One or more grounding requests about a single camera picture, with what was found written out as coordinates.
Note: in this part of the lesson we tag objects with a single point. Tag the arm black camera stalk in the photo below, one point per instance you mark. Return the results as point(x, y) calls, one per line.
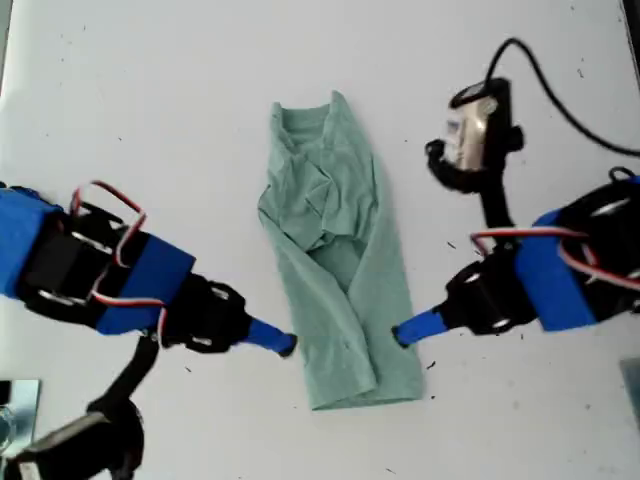
point(130, 372)
point(496, 210)

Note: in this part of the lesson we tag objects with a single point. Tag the green t-shirt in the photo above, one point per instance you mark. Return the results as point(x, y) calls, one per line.
point(340, 300)

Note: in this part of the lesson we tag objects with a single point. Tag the shiny steel plate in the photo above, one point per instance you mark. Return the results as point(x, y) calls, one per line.
point(25, 400)

